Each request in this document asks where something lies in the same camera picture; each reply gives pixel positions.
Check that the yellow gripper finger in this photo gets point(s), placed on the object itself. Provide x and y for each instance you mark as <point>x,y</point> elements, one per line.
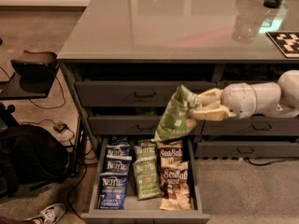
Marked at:
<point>213,114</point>
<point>210,96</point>

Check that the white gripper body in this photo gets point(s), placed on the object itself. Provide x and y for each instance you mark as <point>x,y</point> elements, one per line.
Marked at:
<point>238,100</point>

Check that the green jalapeno chip bag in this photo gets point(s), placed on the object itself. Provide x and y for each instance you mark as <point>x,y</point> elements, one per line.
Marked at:
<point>175,121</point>

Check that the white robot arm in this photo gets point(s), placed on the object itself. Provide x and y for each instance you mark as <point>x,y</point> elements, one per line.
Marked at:
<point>277,100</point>

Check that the top right grey drawer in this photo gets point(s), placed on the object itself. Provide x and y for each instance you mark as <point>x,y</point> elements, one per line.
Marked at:
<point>223,84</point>

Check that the grey drawer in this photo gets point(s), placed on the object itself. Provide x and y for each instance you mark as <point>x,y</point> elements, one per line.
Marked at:
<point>246,149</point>
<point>223,84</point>
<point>134,93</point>
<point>125,125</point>
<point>256,126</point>

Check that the bottom right grey drawer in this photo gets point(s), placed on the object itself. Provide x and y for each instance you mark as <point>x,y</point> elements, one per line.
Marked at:
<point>246,149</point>

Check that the middle right grey drawer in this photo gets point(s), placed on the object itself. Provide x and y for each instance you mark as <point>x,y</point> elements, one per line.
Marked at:
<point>256,126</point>

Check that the back brown sea salt bag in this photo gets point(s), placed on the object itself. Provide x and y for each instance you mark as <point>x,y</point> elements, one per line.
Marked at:
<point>172,152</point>

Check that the brown sea salt bag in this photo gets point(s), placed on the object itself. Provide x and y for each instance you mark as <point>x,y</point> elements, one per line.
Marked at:
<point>174,185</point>
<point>172,152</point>

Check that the back green chip bag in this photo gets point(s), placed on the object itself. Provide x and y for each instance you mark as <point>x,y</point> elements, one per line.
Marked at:
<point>145,149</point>

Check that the front brown sea salt bag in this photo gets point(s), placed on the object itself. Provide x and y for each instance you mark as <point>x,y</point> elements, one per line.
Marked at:
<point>174,185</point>

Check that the middle green chip bag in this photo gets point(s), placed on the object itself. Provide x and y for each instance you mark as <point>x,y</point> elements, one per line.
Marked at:
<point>146,178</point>

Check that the grey counter cabinet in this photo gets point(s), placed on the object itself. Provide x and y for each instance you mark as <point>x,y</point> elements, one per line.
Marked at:
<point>173,40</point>

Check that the rearmost dark blue chip bag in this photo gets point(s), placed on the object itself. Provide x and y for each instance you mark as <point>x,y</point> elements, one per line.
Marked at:
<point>119,140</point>

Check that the middle blue Kettle chip bag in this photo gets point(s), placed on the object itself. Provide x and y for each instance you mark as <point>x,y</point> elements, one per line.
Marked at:
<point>118,164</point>

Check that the middle left grey drawer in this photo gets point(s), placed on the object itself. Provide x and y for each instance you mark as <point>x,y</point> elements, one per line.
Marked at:
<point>125,125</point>

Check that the top left grey drawer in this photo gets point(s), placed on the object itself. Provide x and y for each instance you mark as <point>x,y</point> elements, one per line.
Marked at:
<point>134,93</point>

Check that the open bottom left drawer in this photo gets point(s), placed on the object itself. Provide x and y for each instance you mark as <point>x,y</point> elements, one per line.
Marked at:
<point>147,211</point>

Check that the front blue Kettle chip bag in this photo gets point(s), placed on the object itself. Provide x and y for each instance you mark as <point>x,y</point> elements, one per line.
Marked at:
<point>112,190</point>

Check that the black white marker board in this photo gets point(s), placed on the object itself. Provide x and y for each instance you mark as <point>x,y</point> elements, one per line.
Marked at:
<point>286,41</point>

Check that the black power adapter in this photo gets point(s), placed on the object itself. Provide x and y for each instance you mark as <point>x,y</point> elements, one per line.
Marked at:
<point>59,127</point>

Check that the black device on side table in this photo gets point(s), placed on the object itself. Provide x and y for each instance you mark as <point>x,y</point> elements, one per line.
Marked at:
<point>35,65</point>

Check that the black backpack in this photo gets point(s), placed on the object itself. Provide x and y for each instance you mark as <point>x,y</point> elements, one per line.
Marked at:
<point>30,154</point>

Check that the white sneaker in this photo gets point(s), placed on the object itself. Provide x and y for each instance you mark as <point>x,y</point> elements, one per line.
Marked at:
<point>50,215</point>

